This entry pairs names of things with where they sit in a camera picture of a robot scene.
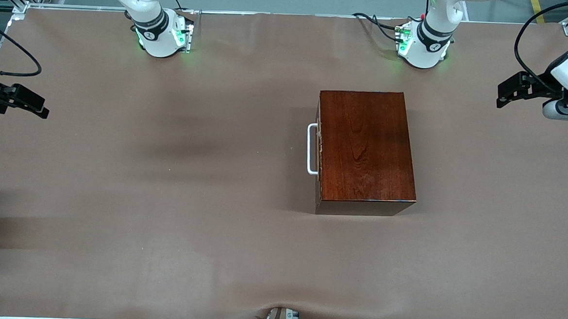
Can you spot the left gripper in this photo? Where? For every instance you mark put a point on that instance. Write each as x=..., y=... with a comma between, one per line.
x=543, y=84

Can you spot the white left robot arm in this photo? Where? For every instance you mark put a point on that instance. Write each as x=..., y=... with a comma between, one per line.
x=428, y=53

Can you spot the dark brown wooden cabinet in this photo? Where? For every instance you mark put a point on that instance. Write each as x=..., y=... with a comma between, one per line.
x=367, y=144

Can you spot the table cover sheet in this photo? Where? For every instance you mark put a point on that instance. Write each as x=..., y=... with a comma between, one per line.
x=165, y=197

